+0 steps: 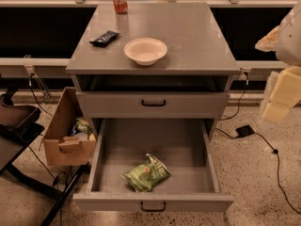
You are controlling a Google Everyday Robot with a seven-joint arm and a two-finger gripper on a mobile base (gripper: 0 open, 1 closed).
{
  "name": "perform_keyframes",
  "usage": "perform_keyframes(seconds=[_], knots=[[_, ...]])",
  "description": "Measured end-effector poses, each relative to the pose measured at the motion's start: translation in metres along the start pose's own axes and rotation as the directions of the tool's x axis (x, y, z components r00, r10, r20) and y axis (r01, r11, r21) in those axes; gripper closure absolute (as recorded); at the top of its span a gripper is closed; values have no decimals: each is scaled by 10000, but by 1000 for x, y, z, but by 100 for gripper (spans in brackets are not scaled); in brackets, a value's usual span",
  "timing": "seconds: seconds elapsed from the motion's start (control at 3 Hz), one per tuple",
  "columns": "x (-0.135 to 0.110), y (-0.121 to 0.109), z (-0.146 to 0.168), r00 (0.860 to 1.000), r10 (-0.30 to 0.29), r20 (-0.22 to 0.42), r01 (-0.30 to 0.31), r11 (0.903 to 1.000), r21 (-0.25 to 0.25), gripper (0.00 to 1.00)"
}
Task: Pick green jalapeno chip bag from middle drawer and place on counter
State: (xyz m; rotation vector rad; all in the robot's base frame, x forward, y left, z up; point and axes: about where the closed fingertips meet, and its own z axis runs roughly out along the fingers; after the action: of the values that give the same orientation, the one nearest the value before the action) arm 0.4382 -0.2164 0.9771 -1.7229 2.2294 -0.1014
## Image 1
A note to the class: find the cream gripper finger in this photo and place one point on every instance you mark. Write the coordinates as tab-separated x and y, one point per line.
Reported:
269	42
285	95

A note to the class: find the green jalapeno chip bag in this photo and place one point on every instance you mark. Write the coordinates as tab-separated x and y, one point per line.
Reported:
144	177

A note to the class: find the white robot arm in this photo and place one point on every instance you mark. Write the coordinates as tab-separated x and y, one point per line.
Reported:
285	40

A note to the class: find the grey drawer cabinet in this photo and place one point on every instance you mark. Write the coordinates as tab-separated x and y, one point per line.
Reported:
159	60

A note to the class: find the open grey middle drawer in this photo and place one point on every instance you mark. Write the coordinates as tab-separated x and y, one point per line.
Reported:
182	146

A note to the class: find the closed grey upper drawer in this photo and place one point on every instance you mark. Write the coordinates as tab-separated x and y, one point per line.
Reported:
153	105

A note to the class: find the black power adapter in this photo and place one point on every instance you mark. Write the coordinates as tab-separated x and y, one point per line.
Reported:
245	131

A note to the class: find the white paper bowl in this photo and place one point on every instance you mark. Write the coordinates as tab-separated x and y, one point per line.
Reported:
145	51

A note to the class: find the snack bags in box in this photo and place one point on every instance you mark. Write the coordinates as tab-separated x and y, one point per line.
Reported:
81	129

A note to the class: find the cardboard box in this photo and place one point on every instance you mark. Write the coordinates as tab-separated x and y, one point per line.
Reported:
61	149

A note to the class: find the black folding table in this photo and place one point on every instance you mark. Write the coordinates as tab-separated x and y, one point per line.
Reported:
18	129

